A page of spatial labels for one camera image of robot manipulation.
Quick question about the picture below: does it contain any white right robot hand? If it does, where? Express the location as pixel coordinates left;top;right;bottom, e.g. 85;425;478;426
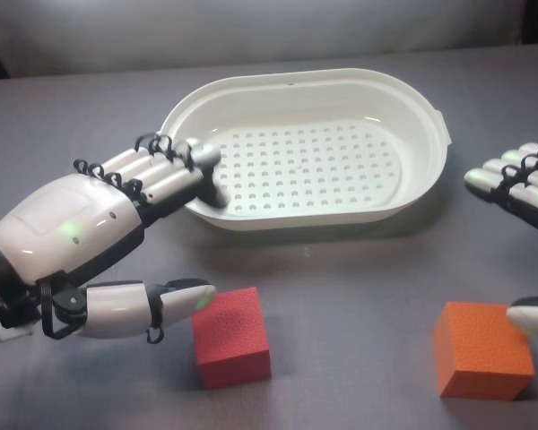
464;142;538;342

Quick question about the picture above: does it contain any grey table cloth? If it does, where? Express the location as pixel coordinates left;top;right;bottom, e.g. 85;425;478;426
0;42;538;430

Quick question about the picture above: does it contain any orange cube block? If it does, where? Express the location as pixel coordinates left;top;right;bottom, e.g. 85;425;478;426
433;301;535;401

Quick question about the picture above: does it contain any red cube block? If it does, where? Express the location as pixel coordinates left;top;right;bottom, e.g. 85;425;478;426
191;286;273;390

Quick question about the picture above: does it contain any white perforated oval basin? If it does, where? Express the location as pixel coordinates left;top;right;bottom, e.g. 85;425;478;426
160;66;453;233

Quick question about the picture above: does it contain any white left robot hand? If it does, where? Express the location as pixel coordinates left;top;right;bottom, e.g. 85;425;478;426
0;131;230;344

